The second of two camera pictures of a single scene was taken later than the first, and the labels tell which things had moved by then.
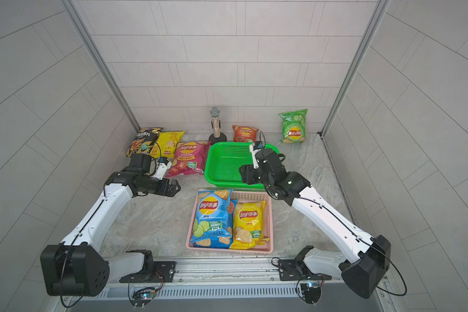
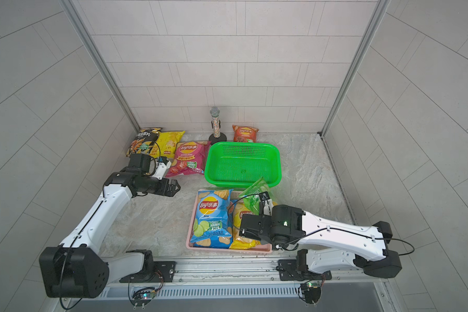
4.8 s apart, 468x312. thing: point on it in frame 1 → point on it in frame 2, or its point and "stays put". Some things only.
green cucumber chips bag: [294, 126] → [251, 195]
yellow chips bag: [247, 223] stays put
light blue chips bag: [213, 225] stays put
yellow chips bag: [166, 145] stays put
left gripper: [164, 189] stays put
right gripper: [247, 171] → [263, 241]
